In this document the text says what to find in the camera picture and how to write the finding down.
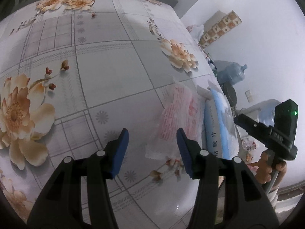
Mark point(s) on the clear bag with red print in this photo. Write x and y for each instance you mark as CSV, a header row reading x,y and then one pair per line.
x,y
176,116

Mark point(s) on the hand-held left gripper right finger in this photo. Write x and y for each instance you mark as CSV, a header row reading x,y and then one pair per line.
x,y
184,153

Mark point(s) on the white plastic bag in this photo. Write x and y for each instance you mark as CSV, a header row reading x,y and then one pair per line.
x,y
196,32

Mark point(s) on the white tissue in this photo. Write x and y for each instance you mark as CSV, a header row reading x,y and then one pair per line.
x,y
203,91

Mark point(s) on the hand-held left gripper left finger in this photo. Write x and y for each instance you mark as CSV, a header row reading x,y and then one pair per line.
x,y
120,153

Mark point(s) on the blue white packet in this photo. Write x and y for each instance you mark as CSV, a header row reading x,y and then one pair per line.
x,y
219,126

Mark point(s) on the black round object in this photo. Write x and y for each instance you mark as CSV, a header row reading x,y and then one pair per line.
x,y
230,93

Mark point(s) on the person's right hand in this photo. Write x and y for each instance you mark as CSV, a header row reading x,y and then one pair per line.
x,y
263,169

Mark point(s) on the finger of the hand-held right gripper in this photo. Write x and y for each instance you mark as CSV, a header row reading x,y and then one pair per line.
x,y
252,126

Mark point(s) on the floral tablecloth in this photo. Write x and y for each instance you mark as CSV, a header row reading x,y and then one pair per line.
x,y
107,64

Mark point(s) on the printed plastic bag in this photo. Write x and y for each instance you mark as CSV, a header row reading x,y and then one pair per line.
x,y
249,148

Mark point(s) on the white wall socket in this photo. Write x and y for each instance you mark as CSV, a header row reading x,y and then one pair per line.
x,y
249,96

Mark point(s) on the pale blue water jug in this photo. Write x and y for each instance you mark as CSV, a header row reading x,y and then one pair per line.
x,y
264,111

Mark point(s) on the tile patterned box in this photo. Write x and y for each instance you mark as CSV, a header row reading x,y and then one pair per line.
x,y
221,27

